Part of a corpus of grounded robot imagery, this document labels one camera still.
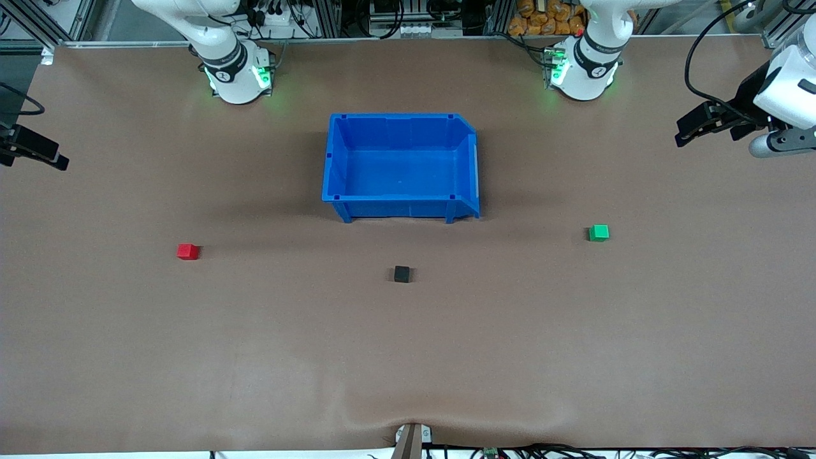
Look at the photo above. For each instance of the aluminium extrusion post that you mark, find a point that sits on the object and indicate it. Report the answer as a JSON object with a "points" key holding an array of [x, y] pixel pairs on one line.
{"points": [[500, 16], [326, 19]]}

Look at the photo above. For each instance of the metal table clamp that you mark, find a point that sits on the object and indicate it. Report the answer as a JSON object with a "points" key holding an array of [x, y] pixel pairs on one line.
{"points": [[413, 441]]}

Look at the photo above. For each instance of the small red cube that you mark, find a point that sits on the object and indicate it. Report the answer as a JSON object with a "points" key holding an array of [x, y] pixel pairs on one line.
{"points": [[187, 252]]}

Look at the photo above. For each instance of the small green cube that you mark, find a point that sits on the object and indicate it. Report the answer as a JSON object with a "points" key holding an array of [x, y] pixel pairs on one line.
{"points": [[598, 233]]}

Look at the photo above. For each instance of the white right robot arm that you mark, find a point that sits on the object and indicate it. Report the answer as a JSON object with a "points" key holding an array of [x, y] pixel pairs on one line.
{"points": [[236, 83]]}

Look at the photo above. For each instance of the orange packaged goods pile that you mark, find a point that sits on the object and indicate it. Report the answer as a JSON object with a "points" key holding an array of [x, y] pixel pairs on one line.
{"points": [[535, 22]]}

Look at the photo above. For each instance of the black electronics box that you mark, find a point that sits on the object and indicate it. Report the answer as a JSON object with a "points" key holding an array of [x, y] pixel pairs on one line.
{"points": [[408, 9]]}

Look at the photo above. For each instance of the blue plastic storage bin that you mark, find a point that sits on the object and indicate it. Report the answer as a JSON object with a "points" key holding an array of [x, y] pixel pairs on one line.
{"points": [[401, 166]]}

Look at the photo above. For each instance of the grey power strip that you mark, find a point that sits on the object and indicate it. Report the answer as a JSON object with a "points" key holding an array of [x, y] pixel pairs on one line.
{"points": [[421, 29]]}

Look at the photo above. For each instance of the white power strip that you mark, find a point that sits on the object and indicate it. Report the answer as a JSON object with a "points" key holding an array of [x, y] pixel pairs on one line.
{"points": [[287, 20]]}

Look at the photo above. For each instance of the small black cube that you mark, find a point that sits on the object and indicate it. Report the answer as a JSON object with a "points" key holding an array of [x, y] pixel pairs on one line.
{"points": [[401, 274]]}

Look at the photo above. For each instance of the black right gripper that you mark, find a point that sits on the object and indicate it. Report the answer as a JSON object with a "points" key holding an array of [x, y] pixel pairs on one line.
{"points": [[7, 144]]}

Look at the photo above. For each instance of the small white corner bracket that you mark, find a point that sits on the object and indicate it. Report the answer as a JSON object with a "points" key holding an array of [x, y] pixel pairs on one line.
{"points": [[46, 56]]}

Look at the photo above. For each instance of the aluminium frame struts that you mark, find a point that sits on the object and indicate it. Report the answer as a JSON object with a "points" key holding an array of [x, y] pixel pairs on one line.
{"points": [[784, 32], [38, 22]]}

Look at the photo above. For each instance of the grey round pipe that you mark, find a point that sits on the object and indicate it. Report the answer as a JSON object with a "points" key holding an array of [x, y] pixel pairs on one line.
{"points": [[747, 16]]}

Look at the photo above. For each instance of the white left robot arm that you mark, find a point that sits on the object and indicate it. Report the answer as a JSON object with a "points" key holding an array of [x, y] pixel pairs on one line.
{"points": [[583, 76]]}

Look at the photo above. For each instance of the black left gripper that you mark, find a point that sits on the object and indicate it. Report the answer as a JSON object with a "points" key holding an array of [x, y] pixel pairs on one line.
{"points": [[746, 95]]}

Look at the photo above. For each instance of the brown table mat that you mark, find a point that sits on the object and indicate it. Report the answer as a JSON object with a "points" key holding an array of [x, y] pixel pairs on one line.
{"points": [[255, 357]]}

